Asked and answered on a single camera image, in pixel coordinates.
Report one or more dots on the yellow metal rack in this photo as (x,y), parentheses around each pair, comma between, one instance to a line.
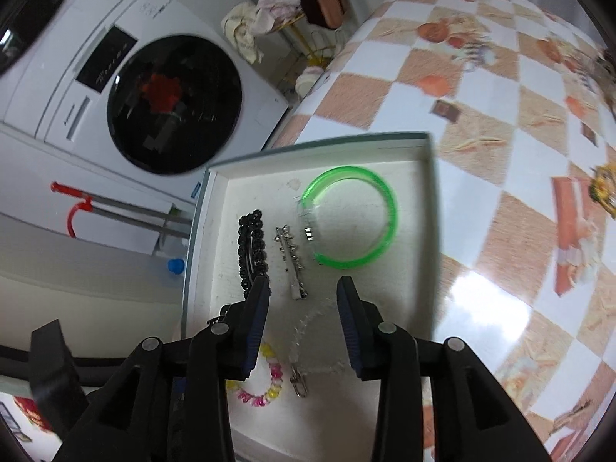
(313,53)

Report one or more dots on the black beaded hair clip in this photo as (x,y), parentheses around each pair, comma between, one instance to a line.
(252,240)

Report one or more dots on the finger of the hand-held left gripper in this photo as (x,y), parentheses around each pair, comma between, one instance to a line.
(53,370)

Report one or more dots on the blue capped bottle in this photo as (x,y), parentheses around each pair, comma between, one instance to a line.
(176,265)

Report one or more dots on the pile of pale clothes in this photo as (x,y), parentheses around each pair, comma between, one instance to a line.
(260,14)

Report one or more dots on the checkered printed tablecloth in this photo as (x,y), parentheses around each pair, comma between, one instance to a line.
(481,178)

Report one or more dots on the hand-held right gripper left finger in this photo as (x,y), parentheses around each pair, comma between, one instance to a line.
(255,327)

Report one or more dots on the green translucent bangle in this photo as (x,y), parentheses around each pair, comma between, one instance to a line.
(385,231)

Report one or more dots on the white washing machine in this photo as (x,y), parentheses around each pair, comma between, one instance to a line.
(72,33)

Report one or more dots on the grey shallow cardboard box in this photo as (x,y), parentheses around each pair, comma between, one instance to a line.
(414,231)

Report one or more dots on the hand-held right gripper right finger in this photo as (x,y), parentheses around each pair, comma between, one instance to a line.
(349,332)

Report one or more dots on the silver hair clip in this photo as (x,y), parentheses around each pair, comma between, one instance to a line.
(291,264)

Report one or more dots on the white plastic container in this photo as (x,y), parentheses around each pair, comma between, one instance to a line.
(308,81)

